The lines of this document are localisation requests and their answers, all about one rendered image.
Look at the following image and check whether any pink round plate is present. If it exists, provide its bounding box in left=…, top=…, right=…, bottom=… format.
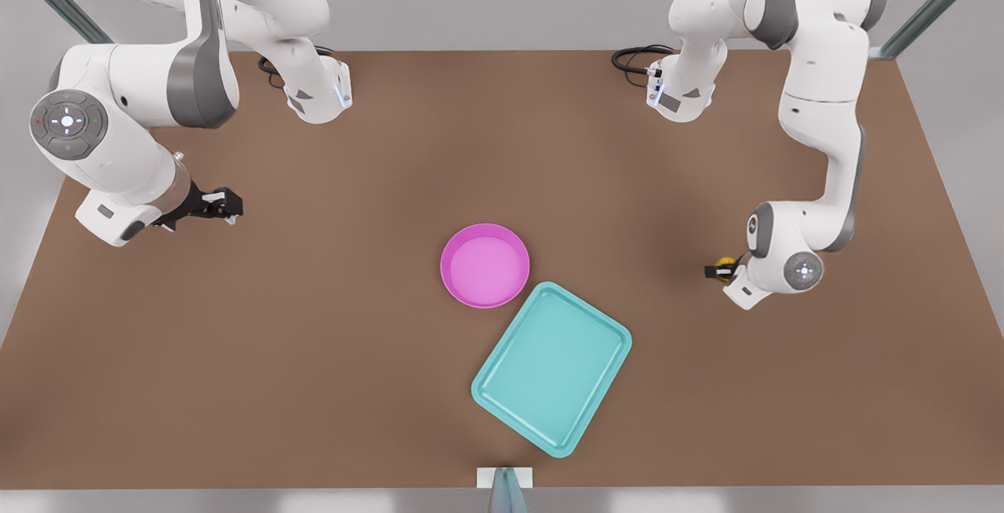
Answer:
left=440, top=223, right=531, bottom=310

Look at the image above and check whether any teal rectangular tray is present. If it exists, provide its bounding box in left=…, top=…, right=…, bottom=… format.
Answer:
left=471, top=281, right=633, bottom=459

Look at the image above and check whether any black cable loop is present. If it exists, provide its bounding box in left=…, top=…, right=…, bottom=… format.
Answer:
left=611, top=45, right=677, bottom=89
left=258, top=45, right=336, bottom=89

